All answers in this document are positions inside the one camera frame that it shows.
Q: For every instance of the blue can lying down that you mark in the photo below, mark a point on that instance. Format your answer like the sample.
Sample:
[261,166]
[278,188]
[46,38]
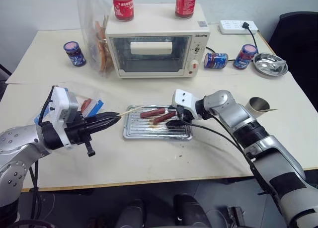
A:
[216,60]

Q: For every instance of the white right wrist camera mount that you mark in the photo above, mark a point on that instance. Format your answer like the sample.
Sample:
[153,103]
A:
[185,100]

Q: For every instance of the blue can standing right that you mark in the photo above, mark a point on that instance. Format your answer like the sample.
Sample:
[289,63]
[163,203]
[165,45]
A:
[244,56]

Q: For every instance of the thin wooden skewer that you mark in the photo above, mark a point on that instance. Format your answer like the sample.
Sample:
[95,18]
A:
[131,110]

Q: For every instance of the round metal bowl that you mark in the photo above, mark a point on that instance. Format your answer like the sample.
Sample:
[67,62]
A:
[265,67]

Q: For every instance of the clear bag of bread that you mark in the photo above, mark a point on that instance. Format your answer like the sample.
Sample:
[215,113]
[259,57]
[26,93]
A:
[95,39]

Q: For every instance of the red label sauce jar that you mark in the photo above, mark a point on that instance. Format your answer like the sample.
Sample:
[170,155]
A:
[186,3]
[123,5]

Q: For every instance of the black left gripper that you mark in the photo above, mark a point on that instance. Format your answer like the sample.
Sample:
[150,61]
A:
[77,128]

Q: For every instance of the ribbed metal baking tray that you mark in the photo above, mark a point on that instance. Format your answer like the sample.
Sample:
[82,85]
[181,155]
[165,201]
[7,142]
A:
[149,132]

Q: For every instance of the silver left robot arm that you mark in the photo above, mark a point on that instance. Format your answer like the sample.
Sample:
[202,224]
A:
[17,148]

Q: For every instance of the red sausage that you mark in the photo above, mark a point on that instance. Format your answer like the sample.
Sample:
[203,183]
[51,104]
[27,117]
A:
[151,113]
[162,118]

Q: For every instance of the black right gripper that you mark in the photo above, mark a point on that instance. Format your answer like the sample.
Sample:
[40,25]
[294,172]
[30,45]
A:
[185,115]

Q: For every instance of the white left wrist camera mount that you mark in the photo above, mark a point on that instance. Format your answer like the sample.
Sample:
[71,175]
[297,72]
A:
[60,101]

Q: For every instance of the cream toaster oven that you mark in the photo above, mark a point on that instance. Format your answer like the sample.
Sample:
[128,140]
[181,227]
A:
[154,24]

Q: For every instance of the black office chair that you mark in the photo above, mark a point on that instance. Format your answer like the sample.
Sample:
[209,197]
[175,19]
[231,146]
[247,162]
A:
[295,44]

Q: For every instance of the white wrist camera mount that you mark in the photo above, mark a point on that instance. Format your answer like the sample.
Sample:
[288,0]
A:
[185,100]
[60,101]

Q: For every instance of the dark rounded shape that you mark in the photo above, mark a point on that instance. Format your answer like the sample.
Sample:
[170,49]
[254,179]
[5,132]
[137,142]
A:
[188,210]
[131,213]

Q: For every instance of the clear bag with sausage pack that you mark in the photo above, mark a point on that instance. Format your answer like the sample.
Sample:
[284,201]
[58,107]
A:
[92,103]

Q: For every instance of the blue can standing left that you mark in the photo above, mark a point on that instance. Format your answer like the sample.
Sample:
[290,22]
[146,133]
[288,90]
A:
[75,55]

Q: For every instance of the dark chair edge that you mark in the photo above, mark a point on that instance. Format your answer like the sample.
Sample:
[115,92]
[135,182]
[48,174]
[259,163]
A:
[3,76]

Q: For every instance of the white power strip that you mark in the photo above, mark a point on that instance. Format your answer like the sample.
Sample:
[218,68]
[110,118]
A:
[233,26]

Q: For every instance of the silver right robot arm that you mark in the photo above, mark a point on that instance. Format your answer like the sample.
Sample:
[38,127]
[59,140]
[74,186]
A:
[263,143]

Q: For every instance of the paper cup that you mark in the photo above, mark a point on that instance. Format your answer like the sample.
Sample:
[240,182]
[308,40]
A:
[257,106]

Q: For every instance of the blue can standing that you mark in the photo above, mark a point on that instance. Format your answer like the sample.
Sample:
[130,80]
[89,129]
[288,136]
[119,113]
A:
[75,55]
[244,56]

